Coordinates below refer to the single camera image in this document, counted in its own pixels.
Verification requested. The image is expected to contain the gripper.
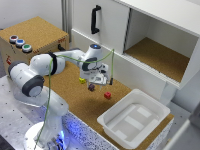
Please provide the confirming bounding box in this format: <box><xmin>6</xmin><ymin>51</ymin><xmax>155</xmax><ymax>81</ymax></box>
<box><xmin>87</xmin><ymin>64</ymin><xmax>110</xmax><ymax>87</ymax></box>

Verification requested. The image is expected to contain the white plastic box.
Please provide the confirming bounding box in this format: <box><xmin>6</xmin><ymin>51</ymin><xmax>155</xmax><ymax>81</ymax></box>
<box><xmin>96</xmin><ymin>88</ymin><xmax>172</xmax><ymax>150</ymax></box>

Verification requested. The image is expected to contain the white cabinet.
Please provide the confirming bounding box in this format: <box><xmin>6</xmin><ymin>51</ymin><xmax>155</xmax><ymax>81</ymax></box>
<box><xmin>70</xmin><ymin>0</ymin><xmax>200</xmax><ymax>108</ymax></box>

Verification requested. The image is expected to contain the pink block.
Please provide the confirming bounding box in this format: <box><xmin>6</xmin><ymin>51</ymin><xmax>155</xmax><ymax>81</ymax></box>
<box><xmin>103</xmin><ymin>91</ymin><xmax>113</xmax><ymax>100</ymax></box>

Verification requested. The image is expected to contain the purple block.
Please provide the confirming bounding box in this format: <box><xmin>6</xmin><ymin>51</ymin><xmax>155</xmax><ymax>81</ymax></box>
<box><xmin>87</xmin><ymin>83</ymin><xmax>96</xmax><ymax>92</ymax></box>

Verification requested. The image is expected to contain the wooden drawer box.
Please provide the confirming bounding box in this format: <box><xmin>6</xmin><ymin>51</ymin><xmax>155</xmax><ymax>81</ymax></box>
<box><xmin>0</xmin><ymin>16</ymin><xmax>70</xmax><ymax>67</ymax></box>

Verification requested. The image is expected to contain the green cable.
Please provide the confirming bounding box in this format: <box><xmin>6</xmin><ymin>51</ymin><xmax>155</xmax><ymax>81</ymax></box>
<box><xmin>33</xmin><ymin>48</ymin><xmax>116</xmax><ymax>150</ymax></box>

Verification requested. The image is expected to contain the white sliding door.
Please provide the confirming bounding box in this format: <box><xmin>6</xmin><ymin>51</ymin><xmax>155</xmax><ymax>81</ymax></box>
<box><xmin>71</xmin><ymin>0</ymin><xmax>131</xmax><ymax>55</ymax></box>

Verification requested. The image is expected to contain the yellow block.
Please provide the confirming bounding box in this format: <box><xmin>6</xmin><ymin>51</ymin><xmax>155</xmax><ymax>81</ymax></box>
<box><xmin>78</xmin><ymin>77</ymin><xmax>87</xmax><ymax>85</ymax></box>

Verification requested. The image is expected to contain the red button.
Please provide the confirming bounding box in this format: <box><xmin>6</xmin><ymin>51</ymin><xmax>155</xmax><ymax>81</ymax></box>
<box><xmin>9</xmin><ymin>34</ymin><xmax>19</xmax><ymax>44</ymax></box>

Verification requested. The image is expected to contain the blue button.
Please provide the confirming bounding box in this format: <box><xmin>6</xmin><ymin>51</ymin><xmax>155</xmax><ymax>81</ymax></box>
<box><xmin>15</xmin><ymin>38</ymin><xmax>26</xmax><ymax>48</ymax></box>

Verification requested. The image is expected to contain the black door handle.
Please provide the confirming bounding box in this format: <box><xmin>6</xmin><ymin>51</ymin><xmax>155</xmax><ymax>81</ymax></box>
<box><xmin>90</xmin><ymin>4</ymin><xmax>102</xmax><ymax>35</ymax></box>

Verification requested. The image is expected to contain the green button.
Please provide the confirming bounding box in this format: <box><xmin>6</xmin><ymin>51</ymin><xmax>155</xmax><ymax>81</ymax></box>
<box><xmin>21</xmin><ymin>43</ymin><xmax>33</xmax><ymax>54</ymax></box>

